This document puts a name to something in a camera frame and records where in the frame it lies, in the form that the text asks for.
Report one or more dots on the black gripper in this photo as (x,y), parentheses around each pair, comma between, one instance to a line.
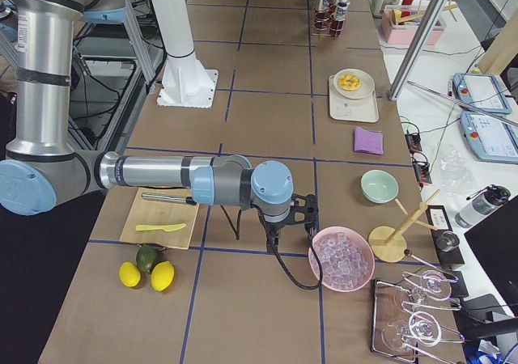
(274,229)

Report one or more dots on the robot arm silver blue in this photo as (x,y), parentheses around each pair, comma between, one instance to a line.
(41,170)

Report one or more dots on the beige serving tray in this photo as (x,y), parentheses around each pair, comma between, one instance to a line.
(357,110)

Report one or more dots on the black glass holder tray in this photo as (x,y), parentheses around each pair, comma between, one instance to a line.
(405,316)

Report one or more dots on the pink bowl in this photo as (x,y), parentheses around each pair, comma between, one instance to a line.
(323,275)

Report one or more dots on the clear ice cubes pile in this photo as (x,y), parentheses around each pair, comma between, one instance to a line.
(344,259)

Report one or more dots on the mint green bowl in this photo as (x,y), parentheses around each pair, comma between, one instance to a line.
(379,186)

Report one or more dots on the wooden cup tree stand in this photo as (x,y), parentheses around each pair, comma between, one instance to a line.
(387,243)

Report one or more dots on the purple folded cloth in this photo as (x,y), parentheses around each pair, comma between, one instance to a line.
(367,141)

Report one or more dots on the metal muddler black tip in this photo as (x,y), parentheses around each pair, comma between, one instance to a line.
(187,200)

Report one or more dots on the glazed donut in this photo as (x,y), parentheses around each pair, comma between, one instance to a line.
(349,82)

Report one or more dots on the beige round plate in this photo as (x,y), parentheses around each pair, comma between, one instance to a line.
(367,84)

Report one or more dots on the yellow plastic knife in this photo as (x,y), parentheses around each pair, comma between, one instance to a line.
(166,228)

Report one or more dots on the metal jigger cup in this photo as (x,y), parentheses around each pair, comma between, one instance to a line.
(447,241)

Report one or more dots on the green avocado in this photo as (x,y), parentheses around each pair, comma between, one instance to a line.
(147,258)

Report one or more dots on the grey water bottle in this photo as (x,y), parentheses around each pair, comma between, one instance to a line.
(482,204)

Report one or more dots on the left yellow lemon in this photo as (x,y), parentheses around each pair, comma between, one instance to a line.
(129,274)

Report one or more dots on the lower teach pendant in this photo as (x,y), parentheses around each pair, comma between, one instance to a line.
(489,139)

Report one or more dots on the teach pendant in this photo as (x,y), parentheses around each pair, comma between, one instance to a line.
(481,91)
(489,139)

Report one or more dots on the pink storage box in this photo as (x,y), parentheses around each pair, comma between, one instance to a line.
(403,33)

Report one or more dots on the upper teach pendant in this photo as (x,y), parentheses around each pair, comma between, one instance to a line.
(481,91)

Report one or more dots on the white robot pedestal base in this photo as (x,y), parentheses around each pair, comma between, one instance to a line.
(185,82)

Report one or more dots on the aluminium frame post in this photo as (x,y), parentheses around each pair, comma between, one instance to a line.
(421,36)

